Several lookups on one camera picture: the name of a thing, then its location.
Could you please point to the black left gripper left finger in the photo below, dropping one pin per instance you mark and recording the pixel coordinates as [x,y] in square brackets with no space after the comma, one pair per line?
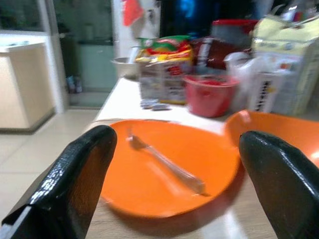
[62,194]

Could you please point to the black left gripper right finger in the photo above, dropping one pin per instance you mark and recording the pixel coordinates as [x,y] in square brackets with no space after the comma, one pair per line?
[286,189]

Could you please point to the silver metal fork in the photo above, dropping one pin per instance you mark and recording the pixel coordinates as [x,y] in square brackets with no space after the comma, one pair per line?
[169,164]

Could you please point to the orange deep plate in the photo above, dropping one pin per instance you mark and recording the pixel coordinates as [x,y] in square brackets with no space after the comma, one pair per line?
[274,124]

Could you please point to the white oat milk carton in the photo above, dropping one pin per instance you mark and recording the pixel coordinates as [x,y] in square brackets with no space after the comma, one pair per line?
[264,92]

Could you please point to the red instant noodle cup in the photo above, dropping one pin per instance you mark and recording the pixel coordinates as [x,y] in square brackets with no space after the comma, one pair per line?
[209,99]

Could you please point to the beige counter cabinet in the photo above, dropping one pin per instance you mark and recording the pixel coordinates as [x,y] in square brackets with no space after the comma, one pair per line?
[22,82]

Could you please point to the small silver blister pack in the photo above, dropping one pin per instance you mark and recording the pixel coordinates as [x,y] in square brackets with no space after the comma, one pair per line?
[162,107]
[148,103]

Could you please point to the white plastic bag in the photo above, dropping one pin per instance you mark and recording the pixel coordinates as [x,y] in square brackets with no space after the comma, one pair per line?
[241,72]

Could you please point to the large pale cereal box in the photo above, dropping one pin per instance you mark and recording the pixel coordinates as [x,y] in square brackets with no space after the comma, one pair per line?
[294,49]

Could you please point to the metal bowl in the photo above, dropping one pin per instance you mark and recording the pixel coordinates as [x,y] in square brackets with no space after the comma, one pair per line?
[123,67]

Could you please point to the glass sliding door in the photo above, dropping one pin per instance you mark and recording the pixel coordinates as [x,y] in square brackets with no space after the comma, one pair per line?
[94,49]

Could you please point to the printed snack box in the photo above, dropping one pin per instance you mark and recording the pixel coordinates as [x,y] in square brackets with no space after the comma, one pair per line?
[159,82]

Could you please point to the dark red package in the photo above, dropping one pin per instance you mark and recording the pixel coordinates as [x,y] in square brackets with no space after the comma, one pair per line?
[214,54]

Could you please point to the red lidded clear container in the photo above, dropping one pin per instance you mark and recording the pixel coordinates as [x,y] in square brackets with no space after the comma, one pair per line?
[231,32]

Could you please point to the yellow red noodle packet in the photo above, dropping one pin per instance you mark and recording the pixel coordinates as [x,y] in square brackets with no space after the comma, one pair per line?
[167,51]

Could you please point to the red paper decoration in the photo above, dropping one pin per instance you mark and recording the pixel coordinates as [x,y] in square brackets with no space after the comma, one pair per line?
[132,11]

